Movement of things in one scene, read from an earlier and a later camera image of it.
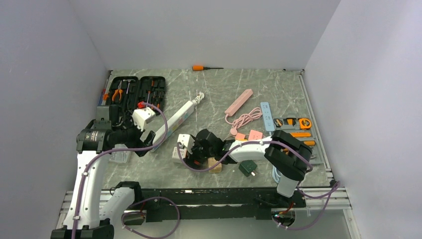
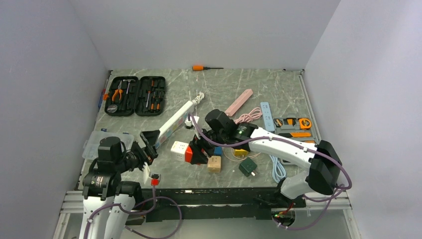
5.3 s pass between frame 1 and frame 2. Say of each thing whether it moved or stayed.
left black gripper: moved
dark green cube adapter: stayed
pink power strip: stayed
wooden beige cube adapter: stayed
